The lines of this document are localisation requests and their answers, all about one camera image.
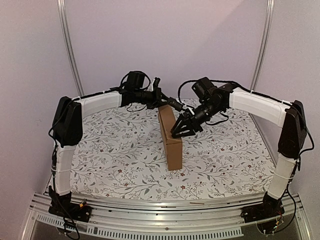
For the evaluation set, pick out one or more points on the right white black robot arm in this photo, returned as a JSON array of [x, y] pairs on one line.
[[289, 116]]

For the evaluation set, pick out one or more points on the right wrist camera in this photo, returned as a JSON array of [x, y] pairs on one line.
[[179, 106]]

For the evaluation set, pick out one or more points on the left aluminium corner post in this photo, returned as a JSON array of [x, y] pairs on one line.
[[62, 12]]

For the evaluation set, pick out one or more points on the brown cardboard box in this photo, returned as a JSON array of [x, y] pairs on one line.
[[173, 147]]

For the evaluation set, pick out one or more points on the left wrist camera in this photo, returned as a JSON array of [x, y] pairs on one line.
[[154, 84]]

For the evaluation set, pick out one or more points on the right aluminium corner post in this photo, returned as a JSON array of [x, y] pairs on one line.
[[270, 4]]

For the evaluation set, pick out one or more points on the aluminium front rail frame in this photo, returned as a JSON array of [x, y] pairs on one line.
[[128, 219]]

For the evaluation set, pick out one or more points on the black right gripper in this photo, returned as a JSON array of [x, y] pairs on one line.
[[190, 122]]

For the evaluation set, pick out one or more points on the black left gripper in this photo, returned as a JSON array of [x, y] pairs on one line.
[[157, 102]]

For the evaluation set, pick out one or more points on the aluminium corner post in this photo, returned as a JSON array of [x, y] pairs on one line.
[[62, 12], [270, 4]]

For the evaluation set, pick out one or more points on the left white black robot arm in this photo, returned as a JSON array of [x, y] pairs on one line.
[[67, 131]]

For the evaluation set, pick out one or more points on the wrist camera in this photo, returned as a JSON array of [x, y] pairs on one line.
[[179, 106], [154, 84]]

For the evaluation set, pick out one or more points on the white floral table cloth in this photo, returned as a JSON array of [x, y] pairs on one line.
[[122, 155]]

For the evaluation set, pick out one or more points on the small wooden stick on rail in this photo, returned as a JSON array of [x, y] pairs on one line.
[[196, 203]]

